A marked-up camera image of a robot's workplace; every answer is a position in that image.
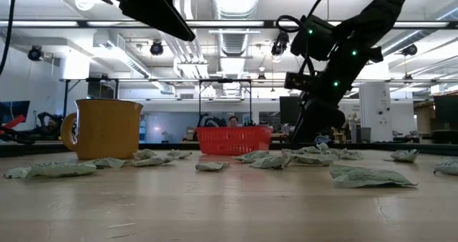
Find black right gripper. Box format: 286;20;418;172
290;61;359;145

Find yellow ceramic mug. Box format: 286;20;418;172
59;98;144;160

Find black computer monitor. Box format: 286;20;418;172
279;96;302;127

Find white pillar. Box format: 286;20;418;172
359;82;394;142

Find red plastic basket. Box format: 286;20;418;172
195;125;273;156

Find wooden cabinet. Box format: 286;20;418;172
414;100;436;135

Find dark large monitor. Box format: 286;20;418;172
433;94;458;132

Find dark blue screen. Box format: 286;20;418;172
0;100;31;125

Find red object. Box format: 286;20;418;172
0;114;26;134

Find black ceiling camera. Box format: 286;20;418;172
271;30;290;56
27;44;44;62
149;40;165;57
401;43;419;57

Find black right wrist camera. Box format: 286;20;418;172
285;71;316;92

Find silver ceiling duct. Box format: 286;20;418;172
210;0;261;57

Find black metal stand frame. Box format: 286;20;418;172
198;78;253;127

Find black metal table frame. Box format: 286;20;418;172
62;76;121;117

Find black overhead frame bar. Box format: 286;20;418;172
0;19;458;29

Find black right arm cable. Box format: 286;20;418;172
275;0;343;34

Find black table edge rail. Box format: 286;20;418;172
0;140;458;158

